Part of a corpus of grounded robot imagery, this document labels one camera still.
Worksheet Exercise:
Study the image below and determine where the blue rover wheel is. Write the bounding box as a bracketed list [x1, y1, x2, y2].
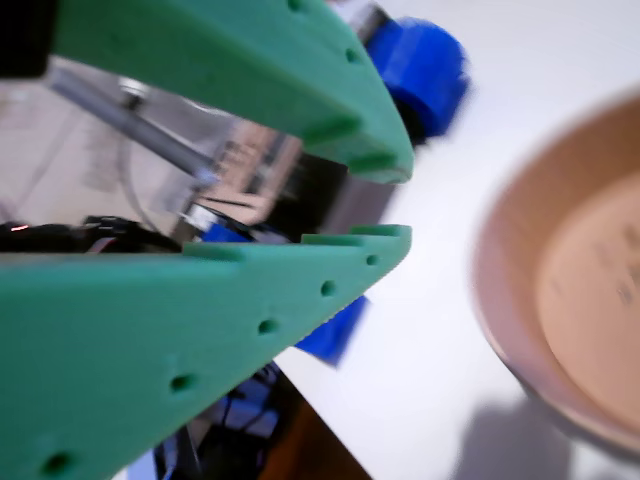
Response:
[199, 219, 301, 247]
[293, 294, 375, 370]
[366, 16, 472, 147]

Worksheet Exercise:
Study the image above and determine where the grey metal rod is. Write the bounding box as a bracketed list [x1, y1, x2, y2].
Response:
[47, 67, 224, 189]

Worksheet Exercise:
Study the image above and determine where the wooden rover chassis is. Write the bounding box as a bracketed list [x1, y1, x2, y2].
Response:
[197, 119, 399, 237]

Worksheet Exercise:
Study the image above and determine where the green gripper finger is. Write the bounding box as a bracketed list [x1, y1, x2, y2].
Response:
[0, 224, 413, 480]
[49, 0, 417, 186]

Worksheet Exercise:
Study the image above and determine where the brown paper bowl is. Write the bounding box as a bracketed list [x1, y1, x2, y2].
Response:
[471, 84, 640, 464]

